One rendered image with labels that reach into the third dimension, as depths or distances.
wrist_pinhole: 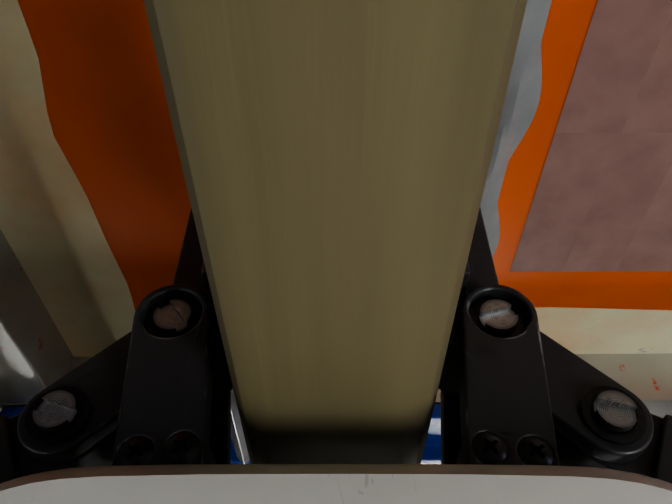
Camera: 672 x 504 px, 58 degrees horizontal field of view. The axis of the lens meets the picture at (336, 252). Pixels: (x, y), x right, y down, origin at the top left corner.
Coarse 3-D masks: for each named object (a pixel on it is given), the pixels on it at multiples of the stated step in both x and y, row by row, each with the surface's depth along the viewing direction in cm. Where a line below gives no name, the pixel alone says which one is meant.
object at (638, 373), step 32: (0, 256) 31; (0, 288) 31; (32, 288) 35; (0, 320) 31; (32, 320) 35; (0, 352) 33; (32, 352) 35; (64, 352) 39; (0, 384) 36; (32, 384) 36; (640, 384) 39
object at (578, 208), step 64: (64, 0) 23; (128, 0) 23; (576, 0) 23; (640, 0) 23; (64, 64) 24; (128, 64) 25; (576, 64) 25; (640, 64) 25; (64, 128) 27; (128, 128) 27; (576, 128) 27; (640, 128) 27; (128, 192) 30; (512, 192) 30; (576, 192) 30; (640, 192) 30; (128, 256) 33; (512, 256) 33; (576, 256) 33; (640, 256) 33
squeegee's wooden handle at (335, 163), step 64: (192, 0) 4; (256, 0) 4; (320, 0) 4; (384, 0) 4; (448, 0) 4; (512, 0) 4; (192, 64) 5; (256, 64) 4; (320, 64) 4; (384, 64) 4; (448, 64) 4; (512, 64) 5; (192, 128) 5; (256, 128) 5; (320, 128) 5; (384, 128) 5; (448, 128) 5; (192, 192) 6; (256, 192) 5; (320, 192) 5; (384, 192) 5; (448, 192) 5; (256, 256) 6; (320, 256) 6; (384, 256) 6; (448, 256) 6; (256, 320) 7; (320, 320) 7; (384, 320) 7; (448, 320) 7; (256, 384) 8; (320, 384) 8; (384, 384) 8; (256, 448) 9; (320, 448) 9; (384, 448) 9
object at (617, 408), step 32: (480, 224) 12; (480, 256) 11; (448, 352) 10; (544, 352) 10; (448, 384) 11; (576, 384) 9; (608, 384) 9; (576, 416) 9; (608, 416) 9; (640, 416) 9; (608, 448) 9; (640, 448) 9
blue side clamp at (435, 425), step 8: (8, 408) 37; (16, 408) 37; (440, 408) 37; (8, 416) 37; (432, 416) 37; (440, 416) 37; (432, 424) 38; (440, 424) 38; (432, 432) 39; (440, 432) 39; (432, 440) 39; (440, 440) 39; (232, 448) 40; (424, 448) 40; (432, 448) 40; (440, 448) 40; (232, 456) 40; (424, 456) 40; (432, 456) 40; (440, 456) 40
